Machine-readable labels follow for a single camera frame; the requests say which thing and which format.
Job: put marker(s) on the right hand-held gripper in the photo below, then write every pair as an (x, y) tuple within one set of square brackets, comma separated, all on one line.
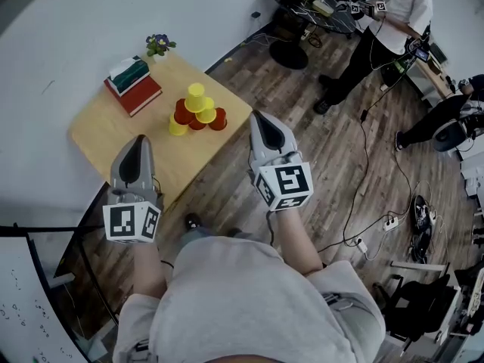
[(289, 182)]

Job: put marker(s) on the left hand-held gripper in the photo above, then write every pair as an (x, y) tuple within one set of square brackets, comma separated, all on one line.
[(123, 221)]

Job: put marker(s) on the red paper cup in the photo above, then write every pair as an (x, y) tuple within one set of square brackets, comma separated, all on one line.
[(181, 113), (196, 124), (219, 121)]

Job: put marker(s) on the yellow paper cup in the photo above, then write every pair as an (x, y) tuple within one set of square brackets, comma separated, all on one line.
[(177, 128), (207, 115), (195, 97)]

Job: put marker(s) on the person's left forearm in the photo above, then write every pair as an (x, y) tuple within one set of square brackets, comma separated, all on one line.
[(149, 270)]

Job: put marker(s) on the person's right forearm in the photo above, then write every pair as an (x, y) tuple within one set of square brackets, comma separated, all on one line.
[(298, 244)]

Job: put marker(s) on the person's black shoe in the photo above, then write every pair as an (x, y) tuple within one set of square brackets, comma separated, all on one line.
[(193, 221)]

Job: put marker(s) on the red hardcover book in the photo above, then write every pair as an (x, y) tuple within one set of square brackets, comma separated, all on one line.
[(140, 97)]

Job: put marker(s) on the black round stool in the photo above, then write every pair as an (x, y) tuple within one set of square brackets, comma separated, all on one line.
[(289, 55)]

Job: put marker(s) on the person's blue jeans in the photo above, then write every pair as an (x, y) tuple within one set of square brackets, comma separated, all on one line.
[(196, 240)]

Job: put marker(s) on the black power adapter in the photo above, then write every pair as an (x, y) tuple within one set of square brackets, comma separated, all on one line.
[(364, 115)]

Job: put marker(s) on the green tissue box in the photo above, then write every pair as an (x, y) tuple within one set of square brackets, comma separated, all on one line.
[(132, 74)]

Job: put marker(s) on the potted purple flower plant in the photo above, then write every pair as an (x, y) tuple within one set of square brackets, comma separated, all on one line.
[(159, 44)]

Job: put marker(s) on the black marble round table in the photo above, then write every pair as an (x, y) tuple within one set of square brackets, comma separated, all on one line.
[(332, 23)]

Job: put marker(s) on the white power strip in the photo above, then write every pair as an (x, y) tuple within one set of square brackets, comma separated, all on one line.
[(390, 224), (361, 245)]

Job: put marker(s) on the black and white sneakers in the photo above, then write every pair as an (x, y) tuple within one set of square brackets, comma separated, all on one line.
[(420, 214)]

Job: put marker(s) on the whiteboard on black stand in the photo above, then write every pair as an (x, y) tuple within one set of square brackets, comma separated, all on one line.
[(22, 297)]

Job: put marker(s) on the person's grey shirt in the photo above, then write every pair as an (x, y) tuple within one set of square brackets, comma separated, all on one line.
[(246, 308)]

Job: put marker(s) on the black mesh office chair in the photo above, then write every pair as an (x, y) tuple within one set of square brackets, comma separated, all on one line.
[(419, 304)]

